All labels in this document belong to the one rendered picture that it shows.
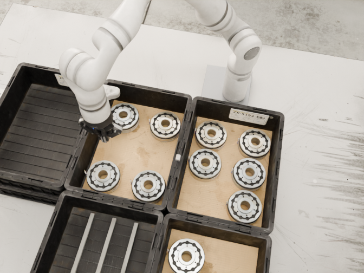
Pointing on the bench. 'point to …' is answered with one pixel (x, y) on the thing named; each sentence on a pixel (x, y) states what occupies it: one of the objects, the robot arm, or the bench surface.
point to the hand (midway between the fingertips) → (104, 136)
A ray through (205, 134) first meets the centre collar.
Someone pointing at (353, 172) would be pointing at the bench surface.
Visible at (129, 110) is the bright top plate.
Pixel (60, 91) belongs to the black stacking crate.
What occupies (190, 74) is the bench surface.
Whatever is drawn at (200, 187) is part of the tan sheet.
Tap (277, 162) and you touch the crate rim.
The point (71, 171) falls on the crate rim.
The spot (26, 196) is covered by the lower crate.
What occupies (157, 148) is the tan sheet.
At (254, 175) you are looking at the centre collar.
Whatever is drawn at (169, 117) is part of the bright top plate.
